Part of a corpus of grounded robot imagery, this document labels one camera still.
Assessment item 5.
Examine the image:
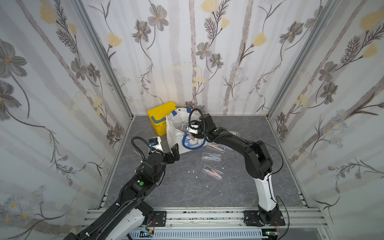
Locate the clear long compass case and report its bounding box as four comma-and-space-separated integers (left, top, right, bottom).
180, 124, 191, 133

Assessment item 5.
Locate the white canvas cartoon tote bag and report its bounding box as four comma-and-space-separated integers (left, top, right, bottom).
166, 108, 208, 154

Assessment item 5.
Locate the clear case with pink compass centre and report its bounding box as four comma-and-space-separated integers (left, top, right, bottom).
202, 165, 223, 180

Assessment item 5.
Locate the right arm mounting base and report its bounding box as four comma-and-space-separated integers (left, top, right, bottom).
243, 209, 286, 227

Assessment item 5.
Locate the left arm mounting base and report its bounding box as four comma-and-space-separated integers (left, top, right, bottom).
136, 206, 167, 228

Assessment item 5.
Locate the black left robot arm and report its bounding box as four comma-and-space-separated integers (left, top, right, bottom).
65, 137, 180, 240

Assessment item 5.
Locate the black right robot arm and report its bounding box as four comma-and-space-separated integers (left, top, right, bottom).
187, 108, 286, 227

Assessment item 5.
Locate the clear case pink compass right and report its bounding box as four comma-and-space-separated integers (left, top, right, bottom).
207, 144, 225, 153

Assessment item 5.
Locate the yellow plastic lidded box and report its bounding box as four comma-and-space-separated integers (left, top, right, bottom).
148, 102, 177, 137

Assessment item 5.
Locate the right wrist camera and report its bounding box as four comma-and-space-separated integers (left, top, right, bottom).
189, 121, 202, 135

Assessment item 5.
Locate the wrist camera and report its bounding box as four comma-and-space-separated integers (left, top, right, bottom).
149, 136, 163, 151
189, 121, 202, 135

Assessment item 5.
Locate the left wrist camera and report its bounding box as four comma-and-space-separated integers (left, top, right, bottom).
149, 136, 163, 151

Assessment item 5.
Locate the aluminium front rail frame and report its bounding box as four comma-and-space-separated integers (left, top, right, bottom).
80, 206, 334, 240

